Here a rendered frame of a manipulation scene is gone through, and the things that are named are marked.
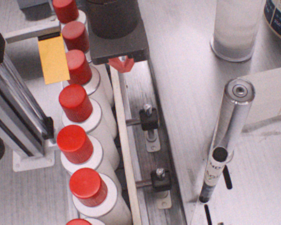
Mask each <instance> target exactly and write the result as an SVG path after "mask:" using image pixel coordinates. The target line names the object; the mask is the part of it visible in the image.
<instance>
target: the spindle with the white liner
mask: <svg viewBox="0 0 281 225"><path fill-rule="evenodd" d="M265 3H266V0H217V4H216V6H217V8H216V17H215V26H214V28H213V36H212V38H211V47H212V50H213V51H214V52H215V54H216V55H217V56H219V57H220V58H221V59H224V60H226V61H229V62H233V63H237V62H242V61H246V60H247V59H249V58H250V57H251V56H252V54H253V52H254V47H255V46H254V45H255V42H256V40H257V38H256V37H257V34H258V30H259V25H260V22H261V19H262V15H263V10H264V6H265Z"/></svg>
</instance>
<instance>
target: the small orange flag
mask: <svg viewBox="0 0 281 225"><path fill-rule="evenodd" d="M37 38H38V39H37V42H38V45H39V51H40V58H41V62H42V68H43V73H44V79H45V84H46V85H48V84H53V83H56V82H59V81H64V80H70V74H69V70H68V66H67V59H66V55H65V48H64V43H63V36H62V33H61V32H55V33H50V34H46V35H43V36H38V37H37Z"/></svg>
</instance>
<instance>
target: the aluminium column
mask: <svg viewBox="0 0 281 225"><path fill-rule="evenodd" d="M0 94H1V95H2V97H3V98H4V100H5V101H6V102H7V103H6V102H5V101H4V100H3V99H2V97H1V96H0V138H1V139H2V140H3V141H5V142H6V144H8V145H9V146H10V148H12V149H13V151H15V152H16V153H17V154H18V155H19V156H20V157H21V158H22V159H23V160H24V159H32V158H36V157H39V158H40V157H43V156H44V149H43V137H42V136H41V133H40V131H39V130H38V129H37V127H36V126H35V124H34V123H33V122H32V121H31V120H30V118H29V117H28V116H27V115H26V113H25V112H24V111H23V109H22V107H21V106H20V105H19V103H18V102H17V101H16V99H15V98H14V97H13V96H12V94H11V93H10V91H8V89H7V88H6V86H5V85H4V84H3V82H2V80H1V79H0ZM7 104H8V105H9V106H10V107H9V106H8V105H7ZM11 109H12V110H11ZM16 115H17V116H16ZM19 119H20V120H21V121H22V122H21V121H20V120H19ZM23 124H24V125H25V126H26V127H27V128H28V129H29V130H30V132H31V133H32V134H33V135H34V136H35V137H36V139H37V140H38V141H39V142H40V144H41V145H40V144H39V143H38V142H37V140H36V139H35V138H34V137H33V136H32V134H31V133H30V132H29V131H28V130H27V128H26V127H25V126H24V125H23Z"/></svg>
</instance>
